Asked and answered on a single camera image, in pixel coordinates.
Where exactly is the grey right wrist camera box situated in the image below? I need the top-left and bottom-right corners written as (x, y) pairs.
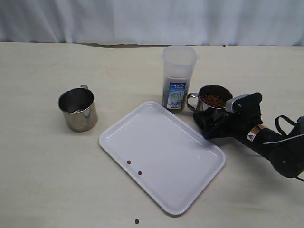
top-left (225, 94), bottom-right (251, 113)

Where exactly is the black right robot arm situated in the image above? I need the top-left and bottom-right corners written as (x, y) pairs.
top-left (194, 92), bottom-right (304, 178)

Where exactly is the steel mug with pellets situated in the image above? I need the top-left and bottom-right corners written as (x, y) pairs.
top-left (186, 85), bottom-right (233, 112)

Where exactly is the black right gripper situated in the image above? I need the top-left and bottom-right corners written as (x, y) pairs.
top-left (193, 92), bottom-right (262, 144)

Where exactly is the white rectangular plastic tray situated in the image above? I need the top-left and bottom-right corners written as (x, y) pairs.
top-left (99, 101), bottom-right (226, 216)

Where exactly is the white curtain backdrop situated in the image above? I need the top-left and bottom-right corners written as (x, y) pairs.
top-left (0, 0), bottom-right (304, 46)

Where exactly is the clear plastic container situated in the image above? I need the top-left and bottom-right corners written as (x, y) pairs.
top-left (162, 45), bottom-right (198, 113)

